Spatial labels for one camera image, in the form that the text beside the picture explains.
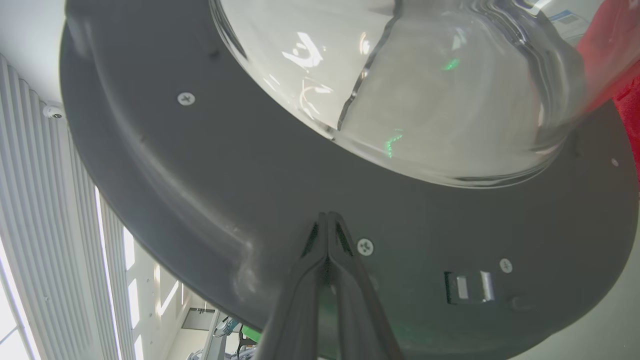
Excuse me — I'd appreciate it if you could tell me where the grey washing machine door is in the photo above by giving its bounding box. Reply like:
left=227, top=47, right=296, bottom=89
left=59, top=0, right=640, bottom=360

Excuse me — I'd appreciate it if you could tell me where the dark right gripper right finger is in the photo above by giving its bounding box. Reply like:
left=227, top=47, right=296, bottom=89
left=328, top=212, right=403, bottom=360

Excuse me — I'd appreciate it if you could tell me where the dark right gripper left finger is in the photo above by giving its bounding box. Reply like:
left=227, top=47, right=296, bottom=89
left=255, top=212, right=328, bottom=360

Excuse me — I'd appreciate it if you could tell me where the red garment with white trim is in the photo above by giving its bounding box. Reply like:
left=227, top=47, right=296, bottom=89
left=577, top=0, right=640, bottom=186

